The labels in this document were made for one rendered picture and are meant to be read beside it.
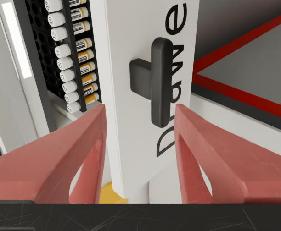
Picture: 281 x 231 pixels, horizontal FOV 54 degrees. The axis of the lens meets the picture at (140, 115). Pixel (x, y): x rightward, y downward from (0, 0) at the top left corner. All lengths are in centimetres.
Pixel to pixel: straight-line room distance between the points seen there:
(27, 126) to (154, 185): 32
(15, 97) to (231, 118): 26
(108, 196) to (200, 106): 23
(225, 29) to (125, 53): 46
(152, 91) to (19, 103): 18
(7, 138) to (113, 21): 21
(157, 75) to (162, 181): 38
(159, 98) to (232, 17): 48
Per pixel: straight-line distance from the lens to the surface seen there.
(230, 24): 67
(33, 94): 35
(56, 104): 42
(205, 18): 58
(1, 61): 32
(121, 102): 23
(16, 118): 35
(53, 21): 30
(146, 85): 22
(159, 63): 20
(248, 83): 47
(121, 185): 29
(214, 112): 39
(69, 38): 31
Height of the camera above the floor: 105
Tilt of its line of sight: 35 degrees down
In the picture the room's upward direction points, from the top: 122 degrees counter-clockwise
